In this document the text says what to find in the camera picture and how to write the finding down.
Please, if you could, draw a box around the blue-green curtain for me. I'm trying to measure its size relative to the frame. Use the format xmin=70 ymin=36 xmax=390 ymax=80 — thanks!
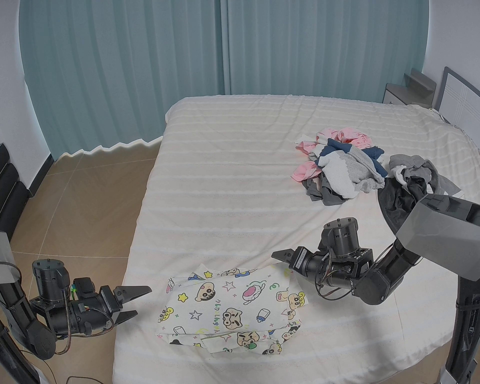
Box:
xmin=19 ymin=0 xmax=229 ymax=160
xmin=221 ymin=0 xmax=430 ymax=102

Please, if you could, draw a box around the bed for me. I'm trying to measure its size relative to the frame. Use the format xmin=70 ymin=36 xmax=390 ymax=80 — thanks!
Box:
xmin=112 ymin=67 xmax=480 ymax=384

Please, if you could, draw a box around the pile of clothes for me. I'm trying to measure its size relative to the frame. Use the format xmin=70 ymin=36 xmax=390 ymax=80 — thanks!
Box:
xmin=292 ymin=127 xmax=388 ymax=206

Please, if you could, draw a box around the white printed pyjama top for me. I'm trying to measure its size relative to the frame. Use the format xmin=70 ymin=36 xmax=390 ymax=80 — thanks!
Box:
xmin=155 ymin=262 xmax=309 ymax=355

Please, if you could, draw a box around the grey garment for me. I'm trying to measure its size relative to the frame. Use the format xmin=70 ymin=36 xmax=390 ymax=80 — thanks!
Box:
xmin=388 ymin=154 xmax=466 ymax=199

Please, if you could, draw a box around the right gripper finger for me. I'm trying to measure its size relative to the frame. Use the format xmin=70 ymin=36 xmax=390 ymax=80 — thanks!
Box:
xmin=271 ymin=247 xmax=297 ymax=264

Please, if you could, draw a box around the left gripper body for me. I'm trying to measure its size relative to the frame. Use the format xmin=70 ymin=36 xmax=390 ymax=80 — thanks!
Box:
xmin=68 ymin=285 xmax=124 ymax=335

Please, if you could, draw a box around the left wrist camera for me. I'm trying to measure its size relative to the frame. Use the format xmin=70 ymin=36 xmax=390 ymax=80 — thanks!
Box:
xmin=72 ymin=277 xmax=97 ymax=301

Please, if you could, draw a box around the grey bedside table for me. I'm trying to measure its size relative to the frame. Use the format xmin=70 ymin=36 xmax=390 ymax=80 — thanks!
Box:
xmin=383 ymin=68 xmax=437 ymax=107

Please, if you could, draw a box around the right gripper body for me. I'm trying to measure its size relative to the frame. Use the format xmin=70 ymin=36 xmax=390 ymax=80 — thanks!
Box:
xmin=290 ymin=245 xmax=334 ymax=282

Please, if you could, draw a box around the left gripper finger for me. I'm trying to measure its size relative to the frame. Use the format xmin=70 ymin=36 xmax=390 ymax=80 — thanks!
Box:
xmin=113 ymin=285 xmax=153 ymax=301
xmin=110 ymin=309 xmax=138 ymax=328

